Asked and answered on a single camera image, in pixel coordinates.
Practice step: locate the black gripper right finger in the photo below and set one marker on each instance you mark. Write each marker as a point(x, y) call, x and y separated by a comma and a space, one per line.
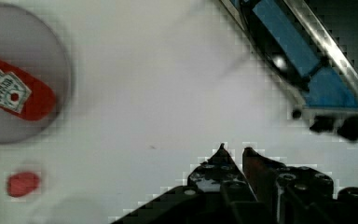
point(293, 195)

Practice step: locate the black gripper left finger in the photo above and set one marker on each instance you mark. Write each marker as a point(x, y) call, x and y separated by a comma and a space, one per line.
point(220, 174)

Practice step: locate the black toaster oven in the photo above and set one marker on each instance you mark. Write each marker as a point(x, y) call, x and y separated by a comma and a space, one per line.
point(311, 47)

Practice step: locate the red strawberry toy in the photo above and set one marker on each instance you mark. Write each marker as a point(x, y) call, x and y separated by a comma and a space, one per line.
point(22, 184)

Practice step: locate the grey oval plate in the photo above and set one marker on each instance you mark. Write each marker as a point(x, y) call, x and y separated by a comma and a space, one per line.
point(35, 75)

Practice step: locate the red ketchup bottle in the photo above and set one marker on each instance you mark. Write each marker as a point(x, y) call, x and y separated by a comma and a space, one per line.
point(23, 95)

